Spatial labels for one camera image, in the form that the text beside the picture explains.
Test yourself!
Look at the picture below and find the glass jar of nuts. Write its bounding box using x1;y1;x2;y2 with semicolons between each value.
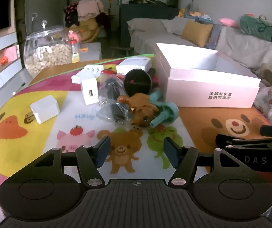
23;20;73;78

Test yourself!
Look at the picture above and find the pink cardboard box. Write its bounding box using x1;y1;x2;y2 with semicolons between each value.
154;43;261;108

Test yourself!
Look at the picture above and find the pink plastic toy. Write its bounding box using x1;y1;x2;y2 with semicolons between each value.
68;30;81;43

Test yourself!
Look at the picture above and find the floral blanket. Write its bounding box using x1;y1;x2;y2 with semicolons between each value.
252;85;272;126

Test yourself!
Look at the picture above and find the grey covered sofa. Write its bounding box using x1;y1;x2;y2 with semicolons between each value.
127;18;272;114

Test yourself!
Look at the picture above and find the teal plastic toy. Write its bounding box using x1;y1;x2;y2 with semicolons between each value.
148;88;179;127

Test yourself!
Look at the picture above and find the clear plastic bag black item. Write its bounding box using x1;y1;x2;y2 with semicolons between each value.
96;100;132;127
99;73;125;101

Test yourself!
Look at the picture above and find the dark cabinet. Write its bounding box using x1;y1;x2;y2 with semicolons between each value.
119;3;181;38

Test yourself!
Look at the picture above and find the black polka dot garment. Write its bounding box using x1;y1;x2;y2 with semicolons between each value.
63;3;79;26

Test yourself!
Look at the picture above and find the white USB charger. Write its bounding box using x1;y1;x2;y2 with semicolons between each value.
79;71;100;106

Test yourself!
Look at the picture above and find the brown toy dog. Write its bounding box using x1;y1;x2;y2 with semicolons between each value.
117;93;160;127

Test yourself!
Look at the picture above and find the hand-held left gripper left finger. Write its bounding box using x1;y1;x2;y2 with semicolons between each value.
27;136;111;188

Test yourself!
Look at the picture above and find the grey sofa pillow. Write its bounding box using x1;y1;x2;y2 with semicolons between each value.
161;18;191;37

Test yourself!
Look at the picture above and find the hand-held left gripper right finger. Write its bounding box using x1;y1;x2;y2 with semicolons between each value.
164;137;248;188

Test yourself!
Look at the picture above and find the pink clothes pile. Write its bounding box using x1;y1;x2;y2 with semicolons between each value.
77;0;104;22

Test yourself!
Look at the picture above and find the pink plush toy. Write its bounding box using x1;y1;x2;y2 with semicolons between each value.
219;17;240;28

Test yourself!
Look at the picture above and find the small red-capped bottle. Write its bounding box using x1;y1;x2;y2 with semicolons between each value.
70;39;81;63

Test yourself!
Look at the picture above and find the white plug charger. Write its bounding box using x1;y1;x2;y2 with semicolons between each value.
25;95;60;124

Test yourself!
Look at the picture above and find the yellow cushion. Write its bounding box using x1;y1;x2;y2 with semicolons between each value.
181;20;213;48

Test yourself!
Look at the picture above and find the beige plush toy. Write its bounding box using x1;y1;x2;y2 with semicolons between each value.
255;63;272;88

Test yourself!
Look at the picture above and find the white box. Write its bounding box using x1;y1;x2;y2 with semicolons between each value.
116;57;151;74

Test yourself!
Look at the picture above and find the colourful cartoon animal mat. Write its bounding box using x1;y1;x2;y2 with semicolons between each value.
0;57;272;219

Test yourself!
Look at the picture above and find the yellow armchair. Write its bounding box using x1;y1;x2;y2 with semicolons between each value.
66;17;101;44

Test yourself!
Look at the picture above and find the dark garment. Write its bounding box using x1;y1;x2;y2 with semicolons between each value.
96;12;113;36

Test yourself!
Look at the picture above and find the white low table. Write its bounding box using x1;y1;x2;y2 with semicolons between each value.
78;42;102;61

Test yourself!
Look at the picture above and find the dark small stool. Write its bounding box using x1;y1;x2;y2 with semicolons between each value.
110;46;134;59

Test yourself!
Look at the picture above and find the green plush toy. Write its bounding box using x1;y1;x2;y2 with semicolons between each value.
239;14;272;45

